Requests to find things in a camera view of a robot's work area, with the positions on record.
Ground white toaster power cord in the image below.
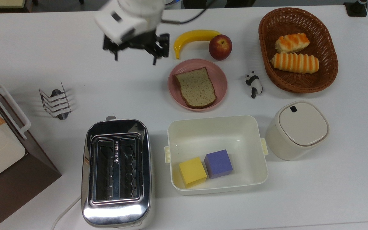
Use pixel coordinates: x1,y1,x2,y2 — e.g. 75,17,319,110
50,195,82,230

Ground brown wicker basket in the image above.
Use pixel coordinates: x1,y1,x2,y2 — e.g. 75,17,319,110
258,7,339,94

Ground yellow cube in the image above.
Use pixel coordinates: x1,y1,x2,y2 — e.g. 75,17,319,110
179,157,207,188

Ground cream bin with lid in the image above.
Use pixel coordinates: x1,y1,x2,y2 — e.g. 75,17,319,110
265,101,330,161

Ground yellow banana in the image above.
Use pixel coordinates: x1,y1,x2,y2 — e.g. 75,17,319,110
173,30,221,60

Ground long striped bread roll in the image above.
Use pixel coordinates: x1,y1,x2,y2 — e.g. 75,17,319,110
270,52,319,74

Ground brown bread slice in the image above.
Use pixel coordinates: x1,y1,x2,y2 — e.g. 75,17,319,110
174,67,217,109

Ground panda figurine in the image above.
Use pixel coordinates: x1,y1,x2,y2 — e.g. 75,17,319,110
245,71,263,99

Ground cream and chrome toaster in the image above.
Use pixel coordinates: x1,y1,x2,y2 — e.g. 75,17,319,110
81,116,155,230

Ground white plastic container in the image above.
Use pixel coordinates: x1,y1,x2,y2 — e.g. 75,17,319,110
164,115,269,196

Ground red apple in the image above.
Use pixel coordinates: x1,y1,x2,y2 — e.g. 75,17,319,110
208,34,233,61

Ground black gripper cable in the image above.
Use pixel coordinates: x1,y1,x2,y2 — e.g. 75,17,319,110
162,0,216,25

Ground pink plate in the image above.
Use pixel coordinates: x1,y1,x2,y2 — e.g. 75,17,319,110
167,58,228,112

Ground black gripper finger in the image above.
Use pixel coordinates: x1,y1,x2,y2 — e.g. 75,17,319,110
139,33,170,66
103,34,130,62

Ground metal toast rack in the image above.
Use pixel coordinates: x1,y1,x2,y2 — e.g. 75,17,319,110
39,81,73,120

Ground purple cube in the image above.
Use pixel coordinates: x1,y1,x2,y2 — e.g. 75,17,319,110
204,149,234,179

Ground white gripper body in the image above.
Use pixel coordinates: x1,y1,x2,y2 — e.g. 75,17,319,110
95,6,163,44

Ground short striped bread roll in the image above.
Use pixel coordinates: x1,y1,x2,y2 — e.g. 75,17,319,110
275,33,310,54

